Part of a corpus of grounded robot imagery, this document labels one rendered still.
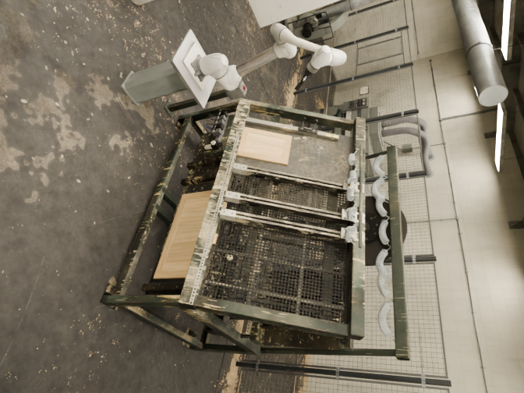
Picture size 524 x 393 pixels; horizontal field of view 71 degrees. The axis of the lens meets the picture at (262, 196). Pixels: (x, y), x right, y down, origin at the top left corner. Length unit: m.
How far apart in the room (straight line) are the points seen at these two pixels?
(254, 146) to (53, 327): 2.19
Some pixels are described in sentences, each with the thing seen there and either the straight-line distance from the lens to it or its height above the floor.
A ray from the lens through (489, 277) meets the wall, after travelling 7.84.
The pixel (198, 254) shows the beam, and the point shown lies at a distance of 2.86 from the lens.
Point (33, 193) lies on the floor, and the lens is 2.99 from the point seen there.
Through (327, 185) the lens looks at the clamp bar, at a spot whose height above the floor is 1.67.
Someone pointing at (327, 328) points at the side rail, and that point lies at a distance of 2.77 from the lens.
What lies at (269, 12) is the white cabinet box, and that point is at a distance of 7.22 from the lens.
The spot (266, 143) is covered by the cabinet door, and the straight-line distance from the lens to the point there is 3.57.
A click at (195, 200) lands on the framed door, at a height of 0.43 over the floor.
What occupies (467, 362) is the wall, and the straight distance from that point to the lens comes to 7.26.
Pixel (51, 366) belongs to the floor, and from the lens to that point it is 3.13.
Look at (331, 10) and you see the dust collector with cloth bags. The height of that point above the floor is 0.98.
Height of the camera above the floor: 2.50
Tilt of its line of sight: 25 degrees down
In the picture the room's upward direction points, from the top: 83 degrees clockwise
